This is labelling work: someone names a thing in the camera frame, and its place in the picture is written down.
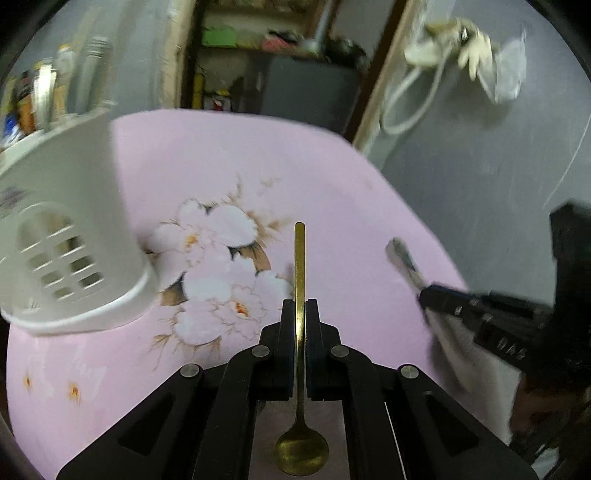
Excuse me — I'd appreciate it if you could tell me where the row of bottles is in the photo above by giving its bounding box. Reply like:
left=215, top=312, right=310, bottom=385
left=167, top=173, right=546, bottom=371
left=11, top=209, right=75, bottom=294
left=0, top=36, right=115, bottom=148

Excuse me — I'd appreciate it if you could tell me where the ornate silver spoon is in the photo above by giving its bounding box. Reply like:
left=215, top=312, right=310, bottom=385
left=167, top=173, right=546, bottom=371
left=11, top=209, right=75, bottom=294
left=385, top=237, right=469, bottom=391

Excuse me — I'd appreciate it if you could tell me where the white plastic utensil holder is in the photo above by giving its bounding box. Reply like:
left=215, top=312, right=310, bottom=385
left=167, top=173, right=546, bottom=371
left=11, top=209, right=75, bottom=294
left=0, top=108, right=161, bottom=336

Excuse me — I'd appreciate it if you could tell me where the white cable bundle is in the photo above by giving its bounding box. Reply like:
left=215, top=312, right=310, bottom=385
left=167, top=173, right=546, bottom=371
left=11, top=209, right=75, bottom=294
left=381, top=17, right=502, bottom=136

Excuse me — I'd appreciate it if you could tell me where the pink floral tablecloth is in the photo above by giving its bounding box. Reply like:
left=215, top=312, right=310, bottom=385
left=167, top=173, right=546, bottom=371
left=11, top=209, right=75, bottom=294
left=7, top=108, right=525, bottom=480

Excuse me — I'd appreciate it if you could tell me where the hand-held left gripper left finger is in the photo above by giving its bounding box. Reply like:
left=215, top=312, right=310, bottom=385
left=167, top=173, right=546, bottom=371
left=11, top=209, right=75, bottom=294
left=55, top=299, right=296, bottom=480

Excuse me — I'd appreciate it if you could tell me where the clear plastic bag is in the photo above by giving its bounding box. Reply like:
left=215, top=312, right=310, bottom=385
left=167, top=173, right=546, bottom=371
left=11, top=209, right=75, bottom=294
left=489, top=28, right=528, bottom=104

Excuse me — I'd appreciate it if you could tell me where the green packet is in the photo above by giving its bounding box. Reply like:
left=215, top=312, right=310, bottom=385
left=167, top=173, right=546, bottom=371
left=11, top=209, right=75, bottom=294
left=202, top=27, right=237, bottom=48

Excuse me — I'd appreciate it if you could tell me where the gold spoon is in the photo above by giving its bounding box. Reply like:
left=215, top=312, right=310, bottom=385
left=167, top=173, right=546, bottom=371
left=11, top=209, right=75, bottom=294
left=272, top=222, right=330, bottom=476

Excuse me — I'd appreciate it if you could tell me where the grey pipe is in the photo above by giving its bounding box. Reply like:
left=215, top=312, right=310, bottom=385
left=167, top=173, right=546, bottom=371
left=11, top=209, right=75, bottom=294
left=302, top=0, right=335, bottom=52

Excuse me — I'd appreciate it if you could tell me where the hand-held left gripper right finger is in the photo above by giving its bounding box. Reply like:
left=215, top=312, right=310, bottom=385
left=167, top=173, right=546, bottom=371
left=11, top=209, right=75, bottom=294
left=305, top=299, right=539, bottom=480

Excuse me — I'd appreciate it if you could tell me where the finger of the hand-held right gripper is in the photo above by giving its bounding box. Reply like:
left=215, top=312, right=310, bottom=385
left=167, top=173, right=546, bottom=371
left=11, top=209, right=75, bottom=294
left=417, top=284, right=552, bottom=372

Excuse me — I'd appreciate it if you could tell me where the wooden door frame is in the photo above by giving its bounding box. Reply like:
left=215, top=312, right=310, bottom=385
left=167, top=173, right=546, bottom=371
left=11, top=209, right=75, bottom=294
left=352, top=0, right=423, bottom=155

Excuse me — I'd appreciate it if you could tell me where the black cabinet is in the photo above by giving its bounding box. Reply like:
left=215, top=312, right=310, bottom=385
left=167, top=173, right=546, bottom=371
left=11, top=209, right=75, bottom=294
left=259, top=54, right=362, bottom=134

